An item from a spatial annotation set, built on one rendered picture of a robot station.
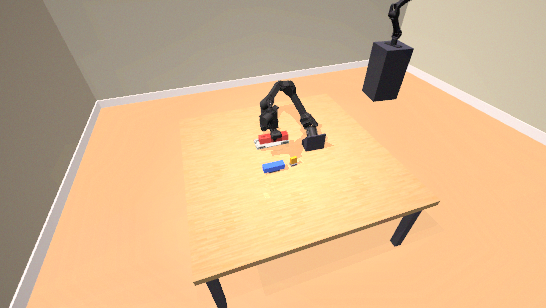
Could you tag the red tapered block with rectangular slots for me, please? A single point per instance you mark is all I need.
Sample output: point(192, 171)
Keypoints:
point(266, 138)

